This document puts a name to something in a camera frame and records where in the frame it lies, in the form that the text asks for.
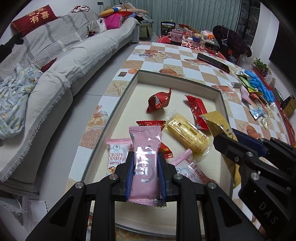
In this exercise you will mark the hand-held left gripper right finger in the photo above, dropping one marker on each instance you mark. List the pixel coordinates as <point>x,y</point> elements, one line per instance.
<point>161,176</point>

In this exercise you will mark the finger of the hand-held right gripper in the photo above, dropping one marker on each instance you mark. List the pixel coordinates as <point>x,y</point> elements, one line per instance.
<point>252,142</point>
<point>231,148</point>

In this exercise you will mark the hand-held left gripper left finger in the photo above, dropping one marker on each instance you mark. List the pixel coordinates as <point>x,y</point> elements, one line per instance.
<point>129,176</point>

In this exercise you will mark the pink packet with silver print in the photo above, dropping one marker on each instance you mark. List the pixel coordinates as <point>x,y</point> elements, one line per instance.
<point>144,162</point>

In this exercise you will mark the pink white snack packet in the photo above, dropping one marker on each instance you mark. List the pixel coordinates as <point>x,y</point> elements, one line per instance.
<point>187,166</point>
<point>116,155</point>

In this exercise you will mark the red candy packet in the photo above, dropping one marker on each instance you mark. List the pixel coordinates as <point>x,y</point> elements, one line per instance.
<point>159,99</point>
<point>166,149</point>

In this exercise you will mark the gold snack packet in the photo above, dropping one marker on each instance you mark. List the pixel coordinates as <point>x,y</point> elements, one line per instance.
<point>217,122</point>

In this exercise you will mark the clear yellow cake packet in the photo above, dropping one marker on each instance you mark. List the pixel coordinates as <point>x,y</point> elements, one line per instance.
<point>187,133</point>

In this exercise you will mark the grey-green cardboard box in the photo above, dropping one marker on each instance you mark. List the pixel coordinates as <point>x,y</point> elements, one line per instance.
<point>138,97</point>

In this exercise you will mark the floral snack packet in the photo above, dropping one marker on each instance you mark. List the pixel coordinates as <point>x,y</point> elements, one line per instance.
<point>263,121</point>

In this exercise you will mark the light blue snack packet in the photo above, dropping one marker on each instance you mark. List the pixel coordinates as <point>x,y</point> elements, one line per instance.
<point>256,112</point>

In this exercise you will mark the dark roll snack packet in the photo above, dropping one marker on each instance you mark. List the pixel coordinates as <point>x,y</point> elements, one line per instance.
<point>263,100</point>

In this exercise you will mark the red orange snack packet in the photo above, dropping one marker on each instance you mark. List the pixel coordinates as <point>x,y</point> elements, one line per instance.
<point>255,95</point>

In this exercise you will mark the long red snack packet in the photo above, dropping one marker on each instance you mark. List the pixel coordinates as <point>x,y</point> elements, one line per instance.
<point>196,110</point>

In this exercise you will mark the black gold gift bag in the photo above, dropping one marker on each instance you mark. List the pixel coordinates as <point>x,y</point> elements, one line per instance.
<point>289,104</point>

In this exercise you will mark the flat red striped packet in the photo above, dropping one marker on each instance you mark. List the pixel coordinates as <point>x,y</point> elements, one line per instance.
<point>150,124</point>

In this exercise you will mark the blue nitrile gloves pile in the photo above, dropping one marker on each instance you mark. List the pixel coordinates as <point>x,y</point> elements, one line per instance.
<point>259,84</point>

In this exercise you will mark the green snack packet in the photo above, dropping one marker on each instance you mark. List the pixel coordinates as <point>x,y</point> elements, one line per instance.
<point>242,78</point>

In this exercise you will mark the potted green plant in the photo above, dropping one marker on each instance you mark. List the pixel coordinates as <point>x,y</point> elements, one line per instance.
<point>261,66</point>

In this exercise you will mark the black television screen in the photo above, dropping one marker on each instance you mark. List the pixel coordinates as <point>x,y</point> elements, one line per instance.
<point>284,48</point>

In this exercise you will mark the white printed carton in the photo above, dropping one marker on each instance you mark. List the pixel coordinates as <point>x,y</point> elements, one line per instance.
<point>34,206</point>

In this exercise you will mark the white orange box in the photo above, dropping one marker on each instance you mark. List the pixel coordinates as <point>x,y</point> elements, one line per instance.
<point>208,36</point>

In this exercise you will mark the pink mug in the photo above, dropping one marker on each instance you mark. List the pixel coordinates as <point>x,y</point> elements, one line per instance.
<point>177,37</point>

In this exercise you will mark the glass display cabinet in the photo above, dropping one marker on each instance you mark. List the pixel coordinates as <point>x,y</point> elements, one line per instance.
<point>249,18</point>

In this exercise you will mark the grey sofa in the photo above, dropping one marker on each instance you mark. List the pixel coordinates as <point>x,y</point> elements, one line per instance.
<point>69,58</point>

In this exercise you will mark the light blue floral blanket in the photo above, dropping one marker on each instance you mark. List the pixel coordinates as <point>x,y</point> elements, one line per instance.
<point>16,102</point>

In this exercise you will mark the black box with picture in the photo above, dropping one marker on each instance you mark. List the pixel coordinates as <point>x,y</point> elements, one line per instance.
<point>166,27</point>

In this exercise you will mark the dark red cloth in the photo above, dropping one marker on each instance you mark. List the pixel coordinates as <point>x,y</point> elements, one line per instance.
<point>49,64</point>

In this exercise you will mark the green curtain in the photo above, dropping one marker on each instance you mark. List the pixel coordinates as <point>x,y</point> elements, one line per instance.
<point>196,9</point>

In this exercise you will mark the small dark red plush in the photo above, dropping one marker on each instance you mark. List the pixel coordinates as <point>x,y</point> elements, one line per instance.
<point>90,34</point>

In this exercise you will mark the white paper bag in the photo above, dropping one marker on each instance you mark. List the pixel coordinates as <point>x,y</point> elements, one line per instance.
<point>98,25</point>

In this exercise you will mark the bright pink garment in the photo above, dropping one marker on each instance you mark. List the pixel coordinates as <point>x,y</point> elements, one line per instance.
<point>113,22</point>

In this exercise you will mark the pile of clothes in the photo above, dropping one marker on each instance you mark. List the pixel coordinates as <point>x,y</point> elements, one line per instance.
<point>129,14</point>

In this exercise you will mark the white red patterned cloth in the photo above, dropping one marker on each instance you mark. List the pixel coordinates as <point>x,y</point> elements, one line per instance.
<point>81,8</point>

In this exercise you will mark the black cloth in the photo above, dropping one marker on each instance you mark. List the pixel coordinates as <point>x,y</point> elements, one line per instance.
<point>9,46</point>

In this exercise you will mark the red embroidered cushion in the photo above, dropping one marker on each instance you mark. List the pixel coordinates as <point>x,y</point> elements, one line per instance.
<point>34,17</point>

